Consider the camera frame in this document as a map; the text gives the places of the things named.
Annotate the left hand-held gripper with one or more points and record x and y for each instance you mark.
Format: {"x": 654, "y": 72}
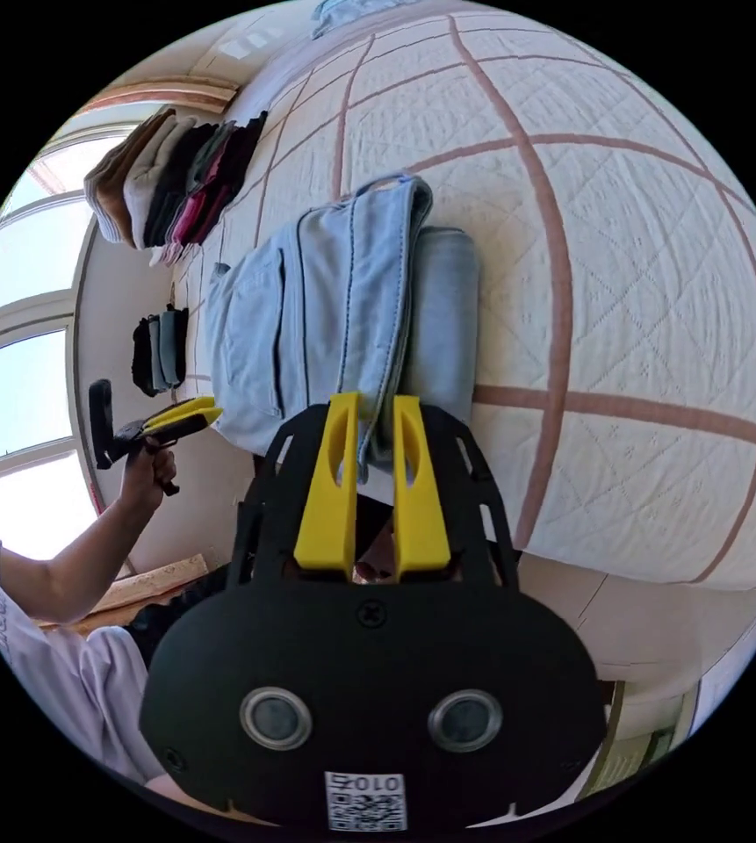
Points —
{"x": 132, "y": 433}

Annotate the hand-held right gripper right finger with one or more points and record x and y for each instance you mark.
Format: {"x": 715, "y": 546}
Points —
{"x": 419, "y": 507}

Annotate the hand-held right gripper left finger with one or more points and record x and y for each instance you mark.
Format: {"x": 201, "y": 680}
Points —
{"x": 326, "y": 500}

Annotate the light blue jeans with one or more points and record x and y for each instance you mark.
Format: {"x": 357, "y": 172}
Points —
{"x": 325, "y": 296}

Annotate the person's left forearm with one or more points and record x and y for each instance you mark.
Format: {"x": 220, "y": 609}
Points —
{"x": 81, "y": 566}

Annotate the person's left hand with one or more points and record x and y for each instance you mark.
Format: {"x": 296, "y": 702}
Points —
{"x": 150, "y": 473}

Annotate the small dark pile of clothes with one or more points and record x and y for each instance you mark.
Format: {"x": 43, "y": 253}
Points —
{"x": 159, "y": 352}

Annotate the window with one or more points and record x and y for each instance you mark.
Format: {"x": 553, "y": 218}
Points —
{"x": 15, "y": 382}

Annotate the person's body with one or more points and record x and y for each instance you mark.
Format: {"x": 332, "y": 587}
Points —
{"x": 55, "y": 672}

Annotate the bed with white quilt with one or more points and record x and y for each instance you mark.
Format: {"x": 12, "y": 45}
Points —
{"x": 621, "y": 263}

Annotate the light blue cloth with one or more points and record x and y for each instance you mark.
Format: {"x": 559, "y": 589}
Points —
{"x": 335, "y": 14}

